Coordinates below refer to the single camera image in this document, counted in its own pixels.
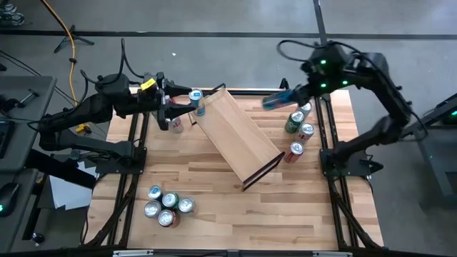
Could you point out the silver metal bracket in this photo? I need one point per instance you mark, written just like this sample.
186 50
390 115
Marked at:
332 254
133 253

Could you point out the red Coca-Cola can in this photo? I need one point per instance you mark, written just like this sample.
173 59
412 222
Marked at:
167 218
294 152

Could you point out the black support beam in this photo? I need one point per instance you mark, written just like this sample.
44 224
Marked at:
60 170

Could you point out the green Sprite can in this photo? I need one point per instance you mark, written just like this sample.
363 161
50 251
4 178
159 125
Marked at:
293 123
170 200

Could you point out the dark grey desk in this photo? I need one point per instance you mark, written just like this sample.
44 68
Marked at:
19 232

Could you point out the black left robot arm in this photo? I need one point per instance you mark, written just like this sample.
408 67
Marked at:
89 107

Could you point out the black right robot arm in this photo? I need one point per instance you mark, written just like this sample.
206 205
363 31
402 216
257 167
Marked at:
385 82

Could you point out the black table clamp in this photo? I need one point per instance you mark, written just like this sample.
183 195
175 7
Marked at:
284 85

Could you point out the black keyboard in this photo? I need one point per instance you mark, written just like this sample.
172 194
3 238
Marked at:
3 139

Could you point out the wooden shelf with black frame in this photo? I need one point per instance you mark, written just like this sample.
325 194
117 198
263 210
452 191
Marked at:
235 135

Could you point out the black round knob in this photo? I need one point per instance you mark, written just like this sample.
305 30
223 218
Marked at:
37 237

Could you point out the black clamp tool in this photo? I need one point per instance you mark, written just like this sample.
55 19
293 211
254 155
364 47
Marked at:
10 103

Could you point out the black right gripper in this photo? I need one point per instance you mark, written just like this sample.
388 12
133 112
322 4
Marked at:
328 71

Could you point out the grey metal stand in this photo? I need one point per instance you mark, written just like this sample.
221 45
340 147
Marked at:
439 160

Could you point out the black tripod stand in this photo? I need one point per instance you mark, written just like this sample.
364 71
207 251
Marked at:
85 40

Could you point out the grey side desk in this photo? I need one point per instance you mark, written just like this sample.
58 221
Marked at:
39 89

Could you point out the blue Red Bull can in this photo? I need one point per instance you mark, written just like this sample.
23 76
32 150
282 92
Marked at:
195 101
155 192
278 100

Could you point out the white paper sheets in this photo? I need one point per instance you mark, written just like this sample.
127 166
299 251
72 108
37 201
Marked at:
68 194

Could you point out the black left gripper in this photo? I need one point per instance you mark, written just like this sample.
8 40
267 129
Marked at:
153 100

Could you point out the black metal rig frame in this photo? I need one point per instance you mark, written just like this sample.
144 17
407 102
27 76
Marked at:
246 91

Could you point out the black computer mouse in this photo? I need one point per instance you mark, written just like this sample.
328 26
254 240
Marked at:
8 198

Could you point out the yellow label tag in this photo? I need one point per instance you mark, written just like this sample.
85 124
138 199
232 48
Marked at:
148 84

